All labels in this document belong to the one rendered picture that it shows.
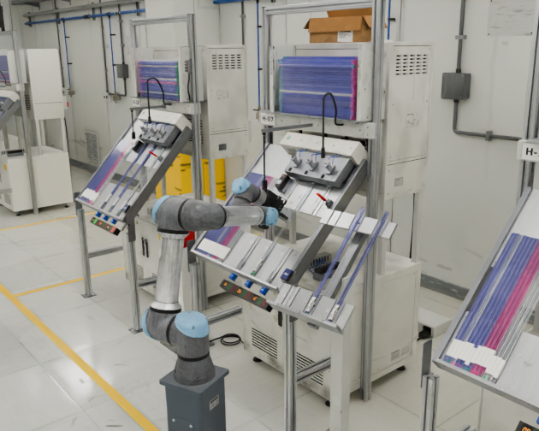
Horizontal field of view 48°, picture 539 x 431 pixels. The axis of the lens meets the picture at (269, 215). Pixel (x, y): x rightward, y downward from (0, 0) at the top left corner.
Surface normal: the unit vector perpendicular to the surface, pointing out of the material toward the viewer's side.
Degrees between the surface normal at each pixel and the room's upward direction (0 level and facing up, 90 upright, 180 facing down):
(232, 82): 90
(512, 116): 90
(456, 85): 90
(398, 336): 90
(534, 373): 44
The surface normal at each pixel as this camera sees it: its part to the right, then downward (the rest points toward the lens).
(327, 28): -0.73, 0.03
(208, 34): 0.64, 0.20
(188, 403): -0.49, 0.24
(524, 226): -0.55, -0.56
